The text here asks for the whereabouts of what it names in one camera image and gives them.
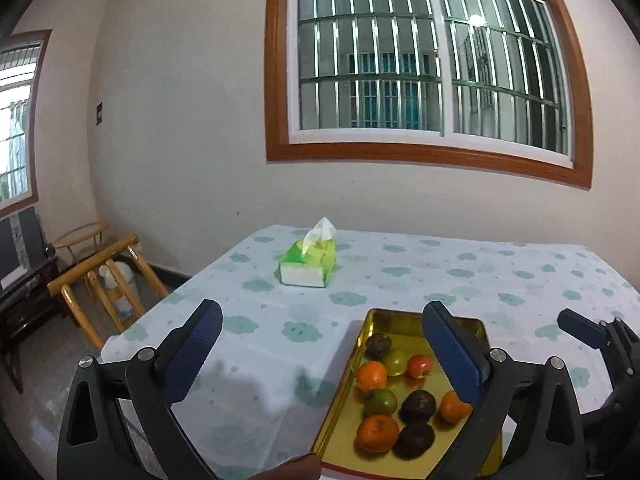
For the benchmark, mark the white water bottle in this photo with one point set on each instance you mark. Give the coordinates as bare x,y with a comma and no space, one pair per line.
125,275

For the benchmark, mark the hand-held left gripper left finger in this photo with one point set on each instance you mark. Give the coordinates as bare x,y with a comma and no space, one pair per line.
195,350

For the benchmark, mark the large wooden frame window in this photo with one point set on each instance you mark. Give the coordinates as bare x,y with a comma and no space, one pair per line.
375,60

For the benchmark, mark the red tomato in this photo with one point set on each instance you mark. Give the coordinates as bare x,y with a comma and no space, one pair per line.
419,366

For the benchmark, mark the dark wooden cabinet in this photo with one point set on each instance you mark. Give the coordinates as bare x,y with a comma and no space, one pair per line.
25,310

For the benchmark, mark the cloud print tablecloth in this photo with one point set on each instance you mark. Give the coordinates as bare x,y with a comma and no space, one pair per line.
280,310

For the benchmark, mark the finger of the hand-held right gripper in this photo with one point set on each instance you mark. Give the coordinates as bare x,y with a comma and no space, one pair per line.
582,327

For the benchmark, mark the dark wall plate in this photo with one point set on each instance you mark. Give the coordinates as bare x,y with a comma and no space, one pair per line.
99,112

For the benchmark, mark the dark passion fruit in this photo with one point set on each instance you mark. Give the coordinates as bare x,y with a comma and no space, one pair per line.
378,344
417,405
414,439

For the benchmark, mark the orange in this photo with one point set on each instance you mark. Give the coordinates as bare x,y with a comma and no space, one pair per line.
377,433
454,406
371,376

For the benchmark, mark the green tomato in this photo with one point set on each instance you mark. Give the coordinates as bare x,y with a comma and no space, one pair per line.
395,362
380,401

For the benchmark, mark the round wooden stool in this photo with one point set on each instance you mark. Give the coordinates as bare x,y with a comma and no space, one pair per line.
80,232

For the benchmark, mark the small wooden frame window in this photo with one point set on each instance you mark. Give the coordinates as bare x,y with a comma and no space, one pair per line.
15,135

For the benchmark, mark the wooden chair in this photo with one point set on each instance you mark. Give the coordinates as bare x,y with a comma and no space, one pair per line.
100,260

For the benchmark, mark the green tissue box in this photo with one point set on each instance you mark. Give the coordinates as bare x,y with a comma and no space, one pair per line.
310,265

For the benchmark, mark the gold metal tray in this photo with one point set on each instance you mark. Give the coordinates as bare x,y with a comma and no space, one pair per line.
400,325

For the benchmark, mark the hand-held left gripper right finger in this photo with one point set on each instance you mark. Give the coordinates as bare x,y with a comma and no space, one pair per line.
455,355

